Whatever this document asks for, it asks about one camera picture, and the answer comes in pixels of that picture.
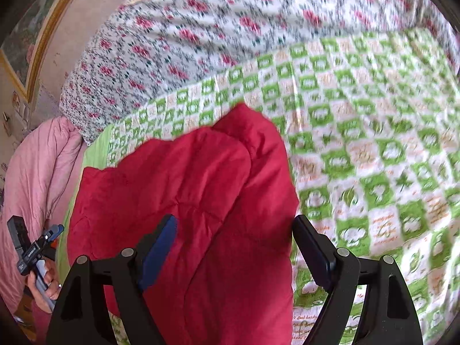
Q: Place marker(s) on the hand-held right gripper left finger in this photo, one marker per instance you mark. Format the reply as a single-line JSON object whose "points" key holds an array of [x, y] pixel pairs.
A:
{"points": [[158, 255]]}

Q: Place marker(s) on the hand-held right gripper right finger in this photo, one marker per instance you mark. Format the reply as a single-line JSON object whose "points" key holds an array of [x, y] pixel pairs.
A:
{"points": [[314, 251]]}

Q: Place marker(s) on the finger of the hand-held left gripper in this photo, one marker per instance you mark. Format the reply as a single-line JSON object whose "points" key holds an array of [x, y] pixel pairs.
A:
{"points": [[54, 233]]}

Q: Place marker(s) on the red quilted jacket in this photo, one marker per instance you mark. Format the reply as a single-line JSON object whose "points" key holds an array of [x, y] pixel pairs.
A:
{"points": [[215, 187]]}

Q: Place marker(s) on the person's left hand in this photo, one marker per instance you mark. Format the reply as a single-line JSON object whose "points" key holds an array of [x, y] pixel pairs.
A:
{"points": [[48, 289]]}

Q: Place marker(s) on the pink quilt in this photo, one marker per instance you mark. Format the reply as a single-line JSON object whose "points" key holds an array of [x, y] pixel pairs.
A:
{"points": [[39, 172]]}

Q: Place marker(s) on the green checkered printed blanket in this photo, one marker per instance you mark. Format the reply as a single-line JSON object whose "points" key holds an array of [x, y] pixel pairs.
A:
{"points": [[377, 151]]}

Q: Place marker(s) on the floral quilt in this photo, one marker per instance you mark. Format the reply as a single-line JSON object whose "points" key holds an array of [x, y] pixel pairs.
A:
{"points": [[233, 25]]}

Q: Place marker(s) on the framed wall picture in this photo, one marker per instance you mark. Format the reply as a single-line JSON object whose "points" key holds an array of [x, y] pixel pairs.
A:
{"points": [[32, 32]]}

